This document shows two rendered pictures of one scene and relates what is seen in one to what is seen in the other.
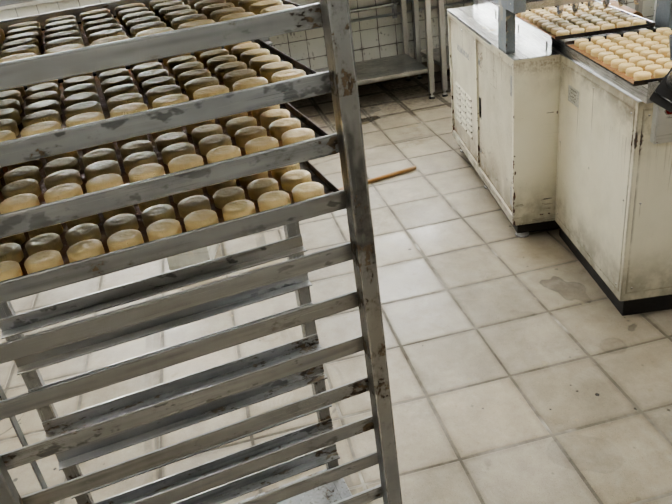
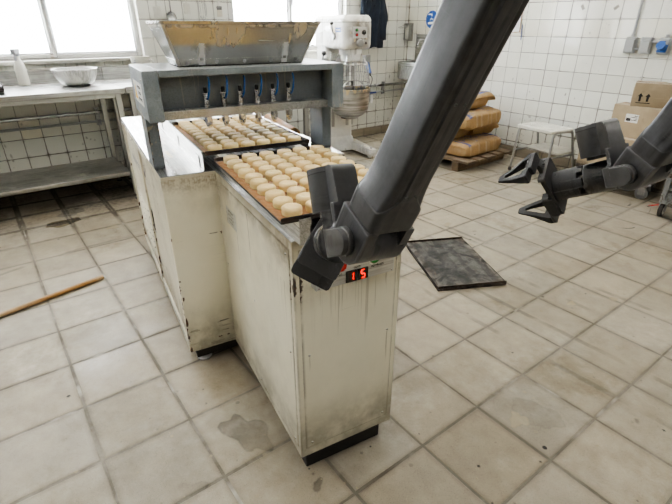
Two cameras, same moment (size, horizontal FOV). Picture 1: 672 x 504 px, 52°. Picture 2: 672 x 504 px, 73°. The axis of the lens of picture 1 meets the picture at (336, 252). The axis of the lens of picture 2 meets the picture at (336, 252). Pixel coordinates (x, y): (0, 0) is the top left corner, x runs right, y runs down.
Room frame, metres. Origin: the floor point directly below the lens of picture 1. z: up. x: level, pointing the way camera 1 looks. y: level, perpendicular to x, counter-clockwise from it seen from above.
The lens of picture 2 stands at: (1.11, -0.63, 1.31)
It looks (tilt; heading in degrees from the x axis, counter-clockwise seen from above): 26 degrees down; 332
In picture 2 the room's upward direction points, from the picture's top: straight up
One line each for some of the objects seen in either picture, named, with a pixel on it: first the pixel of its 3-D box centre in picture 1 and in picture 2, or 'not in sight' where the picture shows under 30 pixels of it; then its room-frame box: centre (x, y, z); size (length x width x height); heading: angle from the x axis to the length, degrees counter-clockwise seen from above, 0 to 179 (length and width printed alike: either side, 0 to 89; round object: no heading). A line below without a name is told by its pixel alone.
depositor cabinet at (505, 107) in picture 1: (545, 104); (223, 213); (3.37, -1.17, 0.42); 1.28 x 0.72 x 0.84; 0
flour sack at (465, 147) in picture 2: not in sight; (468, 143); (4.70, -4.15, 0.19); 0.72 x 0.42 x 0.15; 103
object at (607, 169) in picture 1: (631, 169); (300, 295); (2.39, -1.17, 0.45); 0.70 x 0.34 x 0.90; 0
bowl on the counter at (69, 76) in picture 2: not in sight; (76, 76); (5.41, -0.65, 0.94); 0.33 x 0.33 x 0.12
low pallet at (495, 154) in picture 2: not in sight; (444, 150); (4.99, -4.08, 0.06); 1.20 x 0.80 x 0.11; 11
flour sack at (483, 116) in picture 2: not in sight; (468, 116); (4.71, -4.11, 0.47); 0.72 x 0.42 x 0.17; 104
